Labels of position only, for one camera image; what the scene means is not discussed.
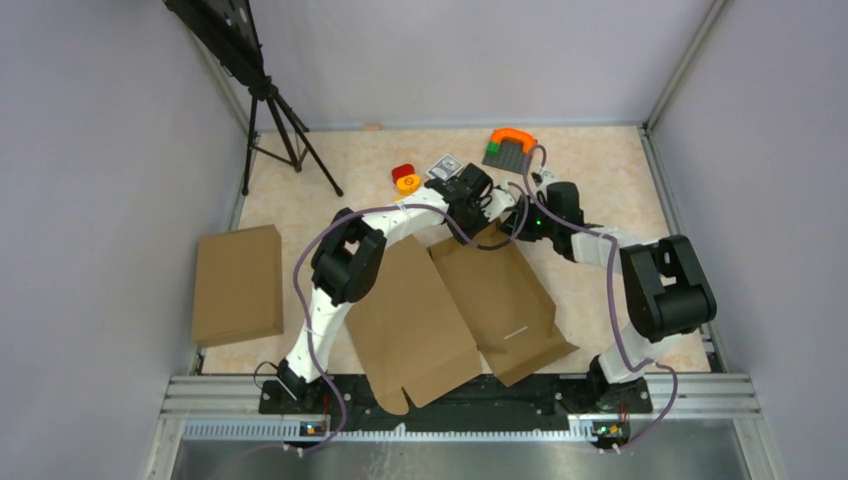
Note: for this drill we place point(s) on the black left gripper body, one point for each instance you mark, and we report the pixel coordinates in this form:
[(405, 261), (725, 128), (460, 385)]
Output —
[(474, 219)]

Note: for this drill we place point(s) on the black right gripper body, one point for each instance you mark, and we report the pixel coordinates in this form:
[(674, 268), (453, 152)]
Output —
[(539, 223)]

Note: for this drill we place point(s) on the large cardboard box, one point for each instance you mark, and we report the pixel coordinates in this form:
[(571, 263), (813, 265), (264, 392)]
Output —
[(438, 316)]

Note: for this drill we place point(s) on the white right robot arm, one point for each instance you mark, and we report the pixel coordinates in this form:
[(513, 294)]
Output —
[(657, 291)]

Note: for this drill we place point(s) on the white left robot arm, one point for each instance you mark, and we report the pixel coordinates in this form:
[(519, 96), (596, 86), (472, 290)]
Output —
[(346, 256)]

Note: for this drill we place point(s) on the blue playing card box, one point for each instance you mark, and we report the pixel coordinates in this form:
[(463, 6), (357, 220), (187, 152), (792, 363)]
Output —
[(444, 168)]

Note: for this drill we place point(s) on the small folded cardboard box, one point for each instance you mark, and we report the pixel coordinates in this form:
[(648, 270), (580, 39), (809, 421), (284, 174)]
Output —
[(238, 293)]

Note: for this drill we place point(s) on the green small toy brick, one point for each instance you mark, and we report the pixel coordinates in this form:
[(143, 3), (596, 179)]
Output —
[(493, 147)]

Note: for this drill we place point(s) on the yellow oval toy block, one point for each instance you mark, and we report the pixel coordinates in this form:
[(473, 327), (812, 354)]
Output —
[(408, 184)]

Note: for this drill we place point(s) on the orange arch toy block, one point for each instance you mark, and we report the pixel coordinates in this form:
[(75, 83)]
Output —
[(524, 139)]

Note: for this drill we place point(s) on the red oval plastic block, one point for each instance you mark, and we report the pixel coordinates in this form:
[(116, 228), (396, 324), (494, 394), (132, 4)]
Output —
[(401, 171)]

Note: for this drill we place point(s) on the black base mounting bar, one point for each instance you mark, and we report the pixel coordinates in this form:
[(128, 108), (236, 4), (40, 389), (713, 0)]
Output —
[(483, 404)]

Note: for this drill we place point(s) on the black tripod stand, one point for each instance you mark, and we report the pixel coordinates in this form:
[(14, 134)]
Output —
[(228, 29)]

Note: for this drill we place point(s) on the grey lego base plate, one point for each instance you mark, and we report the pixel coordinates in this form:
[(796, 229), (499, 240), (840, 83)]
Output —
[(509, 158)]

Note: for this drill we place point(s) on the aluminium front rail frame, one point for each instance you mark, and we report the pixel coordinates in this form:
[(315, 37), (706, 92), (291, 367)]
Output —
[(686, 426)]

